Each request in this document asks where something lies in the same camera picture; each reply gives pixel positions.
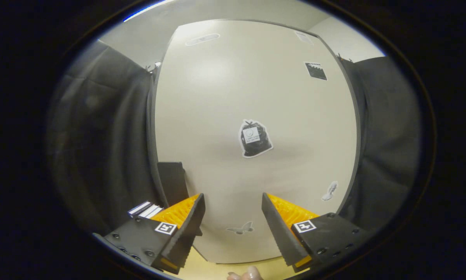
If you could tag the grey shoe cabinet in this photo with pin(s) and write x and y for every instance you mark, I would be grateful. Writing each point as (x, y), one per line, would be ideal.
(153, 116)

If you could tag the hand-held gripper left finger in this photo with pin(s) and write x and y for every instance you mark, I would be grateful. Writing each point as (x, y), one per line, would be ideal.
(188, 233)

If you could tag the black backdrop cloth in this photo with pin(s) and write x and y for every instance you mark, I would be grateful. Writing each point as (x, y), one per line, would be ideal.
(388, 136)
(100, 136)

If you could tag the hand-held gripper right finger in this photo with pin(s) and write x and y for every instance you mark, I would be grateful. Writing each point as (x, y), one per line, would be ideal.
(277, 233)

